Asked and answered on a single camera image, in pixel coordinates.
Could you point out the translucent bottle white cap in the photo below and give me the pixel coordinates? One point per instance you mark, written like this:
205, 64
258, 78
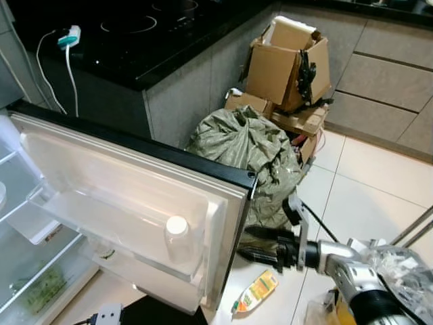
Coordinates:
177, 238

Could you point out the juice carton with green cap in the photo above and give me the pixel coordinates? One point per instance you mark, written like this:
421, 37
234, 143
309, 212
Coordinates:
256, 292

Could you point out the flat cardboard box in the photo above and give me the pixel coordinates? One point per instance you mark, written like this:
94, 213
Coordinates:
301, 122

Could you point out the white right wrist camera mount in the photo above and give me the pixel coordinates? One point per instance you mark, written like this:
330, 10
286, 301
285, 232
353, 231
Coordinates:
302, 237

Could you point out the clear plastic bag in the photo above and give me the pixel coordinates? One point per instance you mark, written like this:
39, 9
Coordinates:
402, 271

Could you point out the green leafy vegetables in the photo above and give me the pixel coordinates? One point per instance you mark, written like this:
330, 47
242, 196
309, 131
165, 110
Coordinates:
44, 288

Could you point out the small cardboard box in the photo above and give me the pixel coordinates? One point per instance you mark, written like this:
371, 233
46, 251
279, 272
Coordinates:
247, 103

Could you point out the yellow container teal rim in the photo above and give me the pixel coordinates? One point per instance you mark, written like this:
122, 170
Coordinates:
342, 313

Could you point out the grey fridge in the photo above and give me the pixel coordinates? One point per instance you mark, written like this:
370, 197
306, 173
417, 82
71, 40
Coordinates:
20, 271

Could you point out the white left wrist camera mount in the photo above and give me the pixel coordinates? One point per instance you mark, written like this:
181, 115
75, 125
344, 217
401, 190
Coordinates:
108, 315

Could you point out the kitchen cabinet black countertop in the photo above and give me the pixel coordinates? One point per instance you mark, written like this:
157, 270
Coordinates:
379, 81

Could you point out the white power adapter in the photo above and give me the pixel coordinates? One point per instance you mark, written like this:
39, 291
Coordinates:
69, 37

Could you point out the silver right arm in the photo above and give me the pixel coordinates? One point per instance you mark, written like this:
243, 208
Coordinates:
358, 277

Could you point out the silver metal rail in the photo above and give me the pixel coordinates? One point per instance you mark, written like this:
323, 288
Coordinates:
413, 230

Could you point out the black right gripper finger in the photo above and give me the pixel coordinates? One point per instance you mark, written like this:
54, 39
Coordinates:
267, 233
260, 257

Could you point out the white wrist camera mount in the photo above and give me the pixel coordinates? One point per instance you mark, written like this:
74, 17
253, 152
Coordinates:
108, 315
302, 237

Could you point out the olive green sack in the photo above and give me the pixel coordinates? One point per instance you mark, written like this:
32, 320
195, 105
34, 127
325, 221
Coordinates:
237, 145

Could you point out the black floor mat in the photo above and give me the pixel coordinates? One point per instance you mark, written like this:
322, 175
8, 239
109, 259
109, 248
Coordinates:
162, 313

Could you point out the glass fridge shelf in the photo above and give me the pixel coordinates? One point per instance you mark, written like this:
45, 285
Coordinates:
27, 254

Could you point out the white fridge door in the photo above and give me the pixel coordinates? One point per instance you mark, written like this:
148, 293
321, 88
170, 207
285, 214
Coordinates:
122, 176

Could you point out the white plastic fridge tray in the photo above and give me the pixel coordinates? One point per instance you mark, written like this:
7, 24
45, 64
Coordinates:
34, 227

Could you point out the large cardboard box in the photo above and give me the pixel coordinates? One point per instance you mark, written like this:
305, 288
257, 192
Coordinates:
277, 68

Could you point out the black induction cooktop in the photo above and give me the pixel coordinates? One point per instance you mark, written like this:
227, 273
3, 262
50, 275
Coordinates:
135, 27

